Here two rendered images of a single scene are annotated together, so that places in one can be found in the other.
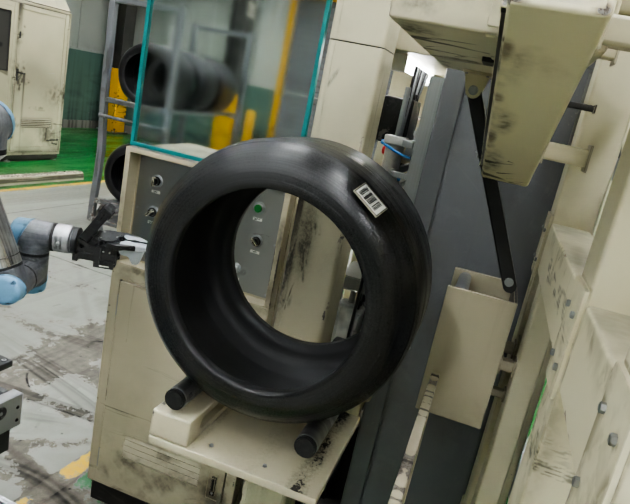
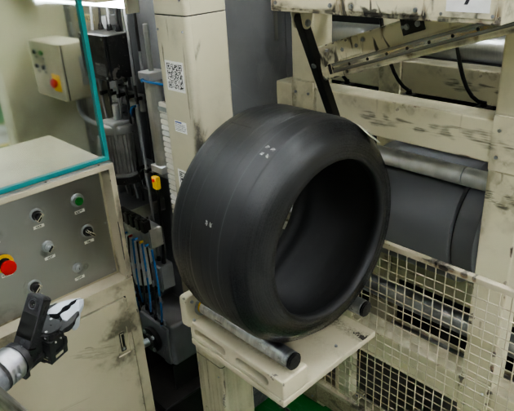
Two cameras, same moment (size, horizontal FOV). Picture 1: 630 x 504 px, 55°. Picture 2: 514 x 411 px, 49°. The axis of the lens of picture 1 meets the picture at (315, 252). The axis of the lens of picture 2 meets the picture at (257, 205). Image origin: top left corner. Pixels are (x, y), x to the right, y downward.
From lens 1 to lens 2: 131 cm
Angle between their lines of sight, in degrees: 55
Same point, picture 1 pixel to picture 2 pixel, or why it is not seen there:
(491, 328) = not seen: hidden behind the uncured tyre
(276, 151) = (315, 136)
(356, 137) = (227, 92)
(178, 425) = (300, 374)
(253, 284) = (99, 269)
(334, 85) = (200, 56)
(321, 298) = not seen: hidden behind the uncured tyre
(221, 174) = (294, 178)
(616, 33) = not seen: outside the picture
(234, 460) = (326, 360)
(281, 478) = (351, 341)
